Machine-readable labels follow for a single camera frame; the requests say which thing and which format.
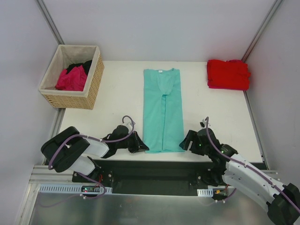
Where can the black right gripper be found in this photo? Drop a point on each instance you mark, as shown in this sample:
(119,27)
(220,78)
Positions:
(191,142)

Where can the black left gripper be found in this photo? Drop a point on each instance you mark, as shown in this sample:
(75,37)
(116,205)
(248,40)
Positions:
(135,142)

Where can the teal t shirt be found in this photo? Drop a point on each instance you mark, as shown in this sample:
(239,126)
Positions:
(163,129)

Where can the red t shirt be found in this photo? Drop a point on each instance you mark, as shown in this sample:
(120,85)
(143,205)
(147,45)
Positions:
(227,73)

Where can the wicker laundry basket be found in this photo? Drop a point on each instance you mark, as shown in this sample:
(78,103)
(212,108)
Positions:
(64,56)

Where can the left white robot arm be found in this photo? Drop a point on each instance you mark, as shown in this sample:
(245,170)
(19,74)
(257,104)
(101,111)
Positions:
(65,150)

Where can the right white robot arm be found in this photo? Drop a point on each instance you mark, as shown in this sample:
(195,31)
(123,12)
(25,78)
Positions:
(282,202)

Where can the pink t shirt in basket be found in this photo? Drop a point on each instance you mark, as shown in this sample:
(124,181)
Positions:
(72,81)

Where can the black t shirt in basket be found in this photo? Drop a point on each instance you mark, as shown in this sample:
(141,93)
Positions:
(86,66)

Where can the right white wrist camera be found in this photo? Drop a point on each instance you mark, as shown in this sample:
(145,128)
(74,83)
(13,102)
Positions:
(204,123)

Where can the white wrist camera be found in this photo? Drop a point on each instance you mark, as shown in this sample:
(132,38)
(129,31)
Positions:
(204,123)
(129,124)

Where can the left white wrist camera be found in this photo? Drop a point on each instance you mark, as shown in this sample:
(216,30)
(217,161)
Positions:
(129,124)

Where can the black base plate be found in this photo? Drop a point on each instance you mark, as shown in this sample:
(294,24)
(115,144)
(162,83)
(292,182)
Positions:
(154,177)

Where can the right grey cable duct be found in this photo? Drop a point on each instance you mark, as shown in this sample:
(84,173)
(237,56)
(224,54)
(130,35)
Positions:
(205,192)

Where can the grey cable duct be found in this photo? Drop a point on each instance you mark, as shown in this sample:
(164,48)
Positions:
(71,189)
(205,192)

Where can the aluminium rail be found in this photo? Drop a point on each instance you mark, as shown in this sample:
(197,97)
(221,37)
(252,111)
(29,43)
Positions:
(41,174)

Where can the left grey cable duct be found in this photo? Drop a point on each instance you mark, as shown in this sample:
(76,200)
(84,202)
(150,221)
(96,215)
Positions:
(71,189)

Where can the left aluminium frame post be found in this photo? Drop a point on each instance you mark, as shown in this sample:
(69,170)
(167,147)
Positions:
(50,22)

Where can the aluminium frame post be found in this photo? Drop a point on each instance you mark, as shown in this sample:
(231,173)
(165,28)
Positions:
(50,22)
(262,28)

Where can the right aluminium frame post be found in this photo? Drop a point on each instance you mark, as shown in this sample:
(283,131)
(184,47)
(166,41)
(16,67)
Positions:
(262,28)

